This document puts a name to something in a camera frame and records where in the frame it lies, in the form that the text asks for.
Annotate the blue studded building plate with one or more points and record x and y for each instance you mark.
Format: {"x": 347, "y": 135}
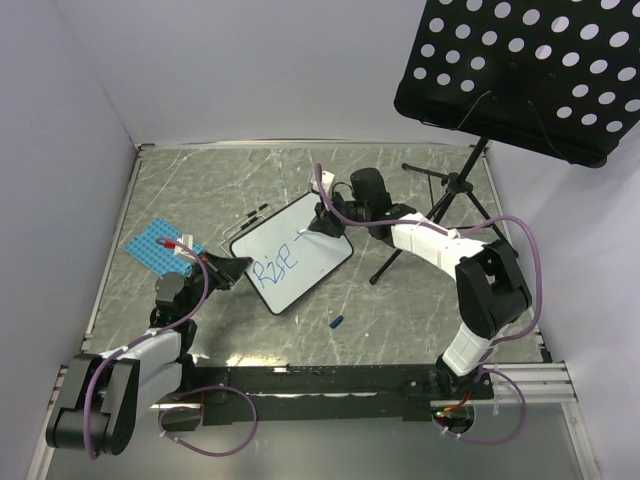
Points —
{"x": 155, "y": 257}

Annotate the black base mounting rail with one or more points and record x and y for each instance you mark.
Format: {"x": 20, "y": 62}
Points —
{"x": 405, "y": 391}

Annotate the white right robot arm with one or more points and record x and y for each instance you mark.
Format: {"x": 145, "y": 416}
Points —
{"x": 491, "y": 290}

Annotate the small black-framed whiteboard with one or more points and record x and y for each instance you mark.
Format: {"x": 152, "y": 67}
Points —
{"x": 287, "y": 263}

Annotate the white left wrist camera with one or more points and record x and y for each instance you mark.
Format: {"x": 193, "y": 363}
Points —
{"x": 183, "y": 248}

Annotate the blue marker cap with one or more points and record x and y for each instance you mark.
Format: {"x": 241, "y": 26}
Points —
{"x": 336, "y": 322}

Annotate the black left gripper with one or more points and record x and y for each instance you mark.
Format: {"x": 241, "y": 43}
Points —
{"x": 230, "y": 269}

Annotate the black perforated music stand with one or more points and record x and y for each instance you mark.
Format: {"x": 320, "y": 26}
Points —
{"x": 558, "y": 78}

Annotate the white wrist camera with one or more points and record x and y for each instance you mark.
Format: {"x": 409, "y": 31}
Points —
{"x": 326, "y": 182}
{"x": 183, "y": 248}

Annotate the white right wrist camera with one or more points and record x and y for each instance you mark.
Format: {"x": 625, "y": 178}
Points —
{"x": 326, "y": 182}

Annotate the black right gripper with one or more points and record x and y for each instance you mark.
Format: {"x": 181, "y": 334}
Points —
{"x": 324, "y": 221}

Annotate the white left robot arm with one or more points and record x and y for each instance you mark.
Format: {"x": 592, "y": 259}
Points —
{"x": 102, "y": 395}

